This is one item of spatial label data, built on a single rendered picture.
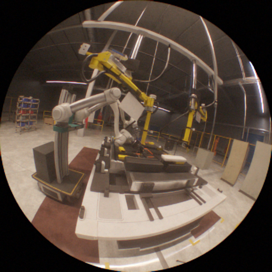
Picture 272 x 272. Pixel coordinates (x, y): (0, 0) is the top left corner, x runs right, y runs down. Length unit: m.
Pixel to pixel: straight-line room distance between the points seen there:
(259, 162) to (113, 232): 4.74
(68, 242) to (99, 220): 0.93
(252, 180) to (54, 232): 5.47
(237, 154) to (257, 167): 1.16
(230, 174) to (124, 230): 4.80
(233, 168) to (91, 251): 5.10
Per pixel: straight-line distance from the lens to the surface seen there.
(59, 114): 0.96
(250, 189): 4.91
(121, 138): 1.17
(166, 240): 1.25
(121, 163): 1.17
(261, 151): 4.78
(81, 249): 1.53
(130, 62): 1.52
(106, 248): 1.52
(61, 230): 1.65
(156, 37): 2.27
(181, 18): 9.47
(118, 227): 0.72
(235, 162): 5.00
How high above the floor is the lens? 1.48
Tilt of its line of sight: 7 degrees down
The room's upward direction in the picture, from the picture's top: 13 degrees clockwise
